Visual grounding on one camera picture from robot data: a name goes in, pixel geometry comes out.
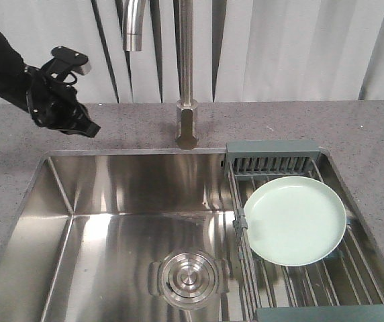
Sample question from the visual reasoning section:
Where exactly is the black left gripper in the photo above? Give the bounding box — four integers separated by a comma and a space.
26, 66, 101, 137

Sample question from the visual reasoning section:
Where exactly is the light green round plate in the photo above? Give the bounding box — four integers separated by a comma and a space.
244, 176, 347, 266

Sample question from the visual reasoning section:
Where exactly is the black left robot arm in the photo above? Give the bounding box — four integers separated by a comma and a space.
0, 32, 100, 138

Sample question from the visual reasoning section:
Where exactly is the teal roll-up drying rack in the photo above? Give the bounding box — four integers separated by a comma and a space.
223, 140, 384, 321

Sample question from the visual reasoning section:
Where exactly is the stainless steel faucet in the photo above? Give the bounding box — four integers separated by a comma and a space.
122, 0, 198, 150

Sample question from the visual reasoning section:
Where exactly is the stainless steel sink basin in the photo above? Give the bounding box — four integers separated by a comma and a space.
0, 147, 384, 322

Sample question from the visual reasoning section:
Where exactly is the white pleated curtain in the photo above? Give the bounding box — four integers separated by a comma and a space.
0, 1, 384, 103

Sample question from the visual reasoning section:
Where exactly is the round steel sink drain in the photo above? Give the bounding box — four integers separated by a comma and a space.
148, 250, 230, 310

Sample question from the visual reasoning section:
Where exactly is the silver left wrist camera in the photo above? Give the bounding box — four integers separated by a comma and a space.
41, 46, 91, 83

